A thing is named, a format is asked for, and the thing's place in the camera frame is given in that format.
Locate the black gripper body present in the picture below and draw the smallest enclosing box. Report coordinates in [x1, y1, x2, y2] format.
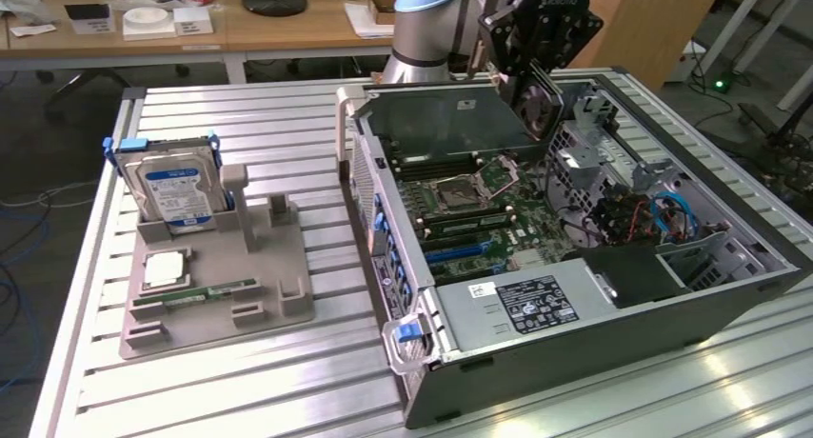
[511, 0, 598, 71]

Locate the graphics card with fan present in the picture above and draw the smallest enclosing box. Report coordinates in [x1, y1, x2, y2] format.
[466, 40, 566, 143]

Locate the wooden cabinet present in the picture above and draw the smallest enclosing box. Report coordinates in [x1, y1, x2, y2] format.
[567, 0, 729, 90]

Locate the white paper stack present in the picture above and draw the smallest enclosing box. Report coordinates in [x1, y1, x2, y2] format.
[344, 2, 399, 40]

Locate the silver perforated disk bay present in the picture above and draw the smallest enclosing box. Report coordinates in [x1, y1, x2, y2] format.
[543, 94, 641, 215]

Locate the light wooden desk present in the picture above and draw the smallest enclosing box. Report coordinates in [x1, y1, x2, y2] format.
[224, 0, 572, 85]
[0, 0, 229, 85]

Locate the CPU socket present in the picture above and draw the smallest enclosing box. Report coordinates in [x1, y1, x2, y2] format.
[430, 176, 491, 211]

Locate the black chair base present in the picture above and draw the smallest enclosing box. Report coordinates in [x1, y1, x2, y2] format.
[735, 102, 813, 196]
[37, 69, 132, 121]

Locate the green RAM stick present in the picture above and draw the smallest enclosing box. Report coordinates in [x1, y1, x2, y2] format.
[139, 278, 259, 306]
[419, 212, 514, 235]

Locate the green motherboard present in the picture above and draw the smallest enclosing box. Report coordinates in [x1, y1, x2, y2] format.
[380, 140, 583, 287]

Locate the blue expansion slot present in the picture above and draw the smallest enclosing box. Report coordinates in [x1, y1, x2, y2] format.
[423, 244, 484, 265]

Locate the plain white labelled box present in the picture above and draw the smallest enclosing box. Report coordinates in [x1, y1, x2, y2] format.
[171, 7, 215, 37]

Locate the silver slanted disk bay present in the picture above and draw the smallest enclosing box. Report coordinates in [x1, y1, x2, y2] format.
[653, 228, 767, 294]

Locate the white box with round hollow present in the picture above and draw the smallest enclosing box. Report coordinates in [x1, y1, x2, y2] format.
[120, 7, 177, 42]

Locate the grey power supply unit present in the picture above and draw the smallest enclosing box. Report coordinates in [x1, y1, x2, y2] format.
[434, 258, 620, 354]

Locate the hard disk with blue carrier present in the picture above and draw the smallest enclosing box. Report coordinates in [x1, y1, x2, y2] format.
[100, 130, 223, 236]

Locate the blue case latch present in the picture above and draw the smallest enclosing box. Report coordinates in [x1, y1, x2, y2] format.
[392, 323, 426, 348]

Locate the white box with black top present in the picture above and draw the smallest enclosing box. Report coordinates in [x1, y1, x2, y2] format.
[62, 3, 120, 36]

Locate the dark grey PC case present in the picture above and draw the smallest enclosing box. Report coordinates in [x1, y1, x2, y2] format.
[333, 74, 813, 430]

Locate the silver CPU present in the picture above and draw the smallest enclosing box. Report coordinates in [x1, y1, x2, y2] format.
[140, 250, 192, 291]

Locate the white paper label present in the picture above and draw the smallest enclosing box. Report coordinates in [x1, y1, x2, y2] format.
[8, 23, 58, 38]

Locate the grey parts rack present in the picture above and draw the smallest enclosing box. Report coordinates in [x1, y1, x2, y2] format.
[117, 164, 317, 362]

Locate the white table frame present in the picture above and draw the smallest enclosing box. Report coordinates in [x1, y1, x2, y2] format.
[695, 0, 813, 111]

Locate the red wire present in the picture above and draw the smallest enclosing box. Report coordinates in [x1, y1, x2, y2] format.
[626, 197, 655, 243]

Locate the blue wire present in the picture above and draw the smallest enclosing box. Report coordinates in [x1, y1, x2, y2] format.
[647, 189, 705, 245]

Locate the white floor cable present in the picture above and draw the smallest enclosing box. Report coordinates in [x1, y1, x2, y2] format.
[0, 180, 96, 209]

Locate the blue floor cable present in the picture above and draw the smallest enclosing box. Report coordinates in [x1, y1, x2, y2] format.
[0, 204, 56, 394]

